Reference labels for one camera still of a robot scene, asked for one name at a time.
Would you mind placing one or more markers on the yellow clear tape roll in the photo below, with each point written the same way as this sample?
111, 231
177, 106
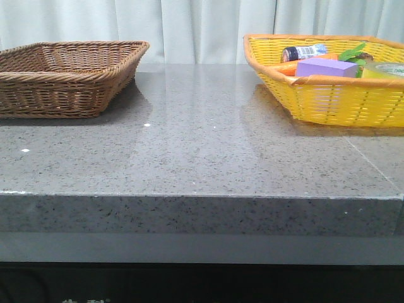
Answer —
385, 70

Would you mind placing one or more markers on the orange toy carrot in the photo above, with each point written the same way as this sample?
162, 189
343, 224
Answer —
289, 68

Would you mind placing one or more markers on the white curtain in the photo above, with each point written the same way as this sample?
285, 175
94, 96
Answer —
194, 32

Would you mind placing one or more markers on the small dark-capped bottle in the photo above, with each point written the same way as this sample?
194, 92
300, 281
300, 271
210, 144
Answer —
295, 53

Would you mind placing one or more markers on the purple foam block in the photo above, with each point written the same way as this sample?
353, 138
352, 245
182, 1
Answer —
326, 67

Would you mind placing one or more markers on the yellow woven basket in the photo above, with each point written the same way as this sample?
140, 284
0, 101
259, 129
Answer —
330, 100

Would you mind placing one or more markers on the brown wicker basket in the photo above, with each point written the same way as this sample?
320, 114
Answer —
66, 80

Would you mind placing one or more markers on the green toy leaves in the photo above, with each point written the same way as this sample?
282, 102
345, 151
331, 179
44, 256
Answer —
352, 53

